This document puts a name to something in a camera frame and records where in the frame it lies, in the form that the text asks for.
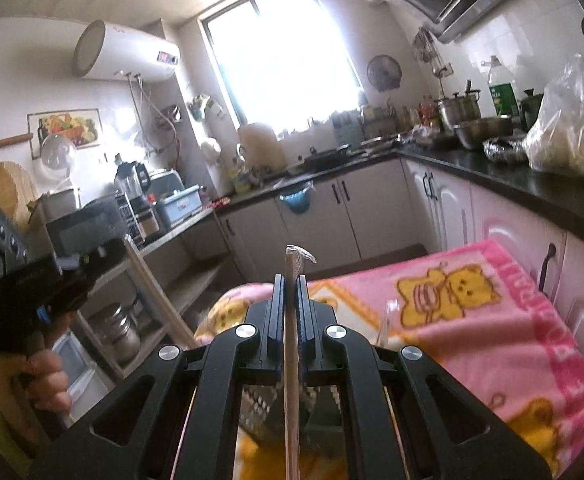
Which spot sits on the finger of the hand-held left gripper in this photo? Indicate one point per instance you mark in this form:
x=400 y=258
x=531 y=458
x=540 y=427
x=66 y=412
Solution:
x=97 y=260

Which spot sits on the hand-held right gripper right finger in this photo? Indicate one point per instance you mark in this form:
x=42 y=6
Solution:
x=306 y=330

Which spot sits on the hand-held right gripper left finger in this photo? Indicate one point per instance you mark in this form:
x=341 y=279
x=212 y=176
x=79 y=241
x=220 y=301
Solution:
x=277 y=330

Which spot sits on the wooden chopstick pair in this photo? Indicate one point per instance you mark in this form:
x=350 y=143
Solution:
x=291 y=410
x=162 y=300

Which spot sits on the dark perforated utensil holder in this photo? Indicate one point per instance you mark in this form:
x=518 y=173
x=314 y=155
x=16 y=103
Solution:
x=264 y=417

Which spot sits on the person's left hand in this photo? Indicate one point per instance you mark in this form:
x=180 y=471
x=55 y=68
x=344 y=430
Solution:
x=44 y=380

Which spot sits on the black microwave oven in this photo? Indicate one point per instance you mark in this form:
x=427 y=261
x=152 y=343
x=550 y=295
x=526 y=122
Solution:
x=92 y=222

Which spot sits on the cardboard box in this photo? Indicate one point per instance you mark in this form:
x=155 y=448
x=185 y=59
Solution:
x=54 y=205

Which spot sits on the steel pot on shelf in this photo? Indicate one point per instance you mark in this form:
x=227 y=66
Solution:
x=117 y=335

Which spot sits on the blender with dark jug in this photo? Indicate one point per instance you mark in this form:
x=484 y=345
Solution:
x=134 y=185

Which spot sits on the white shelf unit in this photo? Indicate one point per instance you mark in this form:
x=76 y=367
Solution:
x=192 y=285

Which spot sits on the pale blue storage box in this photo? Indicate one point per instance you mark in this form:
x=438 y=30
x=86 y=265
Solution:
x=179 y=207

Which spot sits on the white desk fan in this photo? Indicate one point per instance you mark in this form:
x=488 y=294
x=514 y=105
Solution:
x=58 y=155

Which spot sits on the blue hanging bin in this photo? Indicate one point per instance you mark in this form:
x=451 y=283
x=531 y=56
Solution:
x=297 y=199

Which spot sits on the framed fruit picture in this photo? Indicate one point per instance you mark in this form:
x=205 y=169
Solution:
x=64 y=130

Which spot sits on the white base cabinets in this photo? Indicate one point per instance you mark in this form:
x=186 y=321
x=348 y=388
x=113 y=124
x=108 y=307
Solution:
x=371 y=210

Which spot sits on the pink printed blanket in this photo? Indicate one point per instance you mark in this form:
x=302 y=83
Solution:
x=471 y=320

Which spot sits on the white electric water heater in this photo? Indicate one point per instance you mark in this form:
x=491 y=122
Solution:
x=122 y=52

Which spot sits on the black kitchen countertop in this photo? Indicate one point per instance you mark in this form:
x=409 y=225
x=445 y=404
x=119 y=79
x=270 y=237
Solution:
x=521 y=180

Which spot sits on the steel stock pot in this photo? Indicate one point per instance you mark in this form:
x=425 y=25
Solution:
x=459 y=112

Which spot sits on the steel mixing bowl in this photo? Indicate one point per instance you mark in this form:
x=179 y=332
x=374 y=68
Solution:
x=484 y=132

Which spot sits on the kitchen window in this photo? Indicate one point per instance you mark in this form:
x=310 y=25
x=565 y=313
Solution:
x=282 y=55

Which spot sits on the hanging kitchen tools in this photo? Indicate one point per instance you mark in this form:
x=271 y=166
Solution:
x=429 y=50

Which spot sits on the clear oil bottle green label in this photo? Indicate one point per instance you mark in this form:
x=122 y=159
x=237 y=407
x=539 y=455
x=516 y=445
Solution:
x=502 y=92

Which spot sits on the clear plastic bag of food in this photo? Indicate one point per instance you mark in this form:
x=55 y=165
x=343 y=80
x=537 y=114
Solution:
x=569 y=130

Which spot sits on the small round wall fan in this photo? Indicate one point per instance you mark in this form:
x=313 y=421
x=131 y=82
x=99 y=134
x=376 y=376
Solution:
x=384 y=72

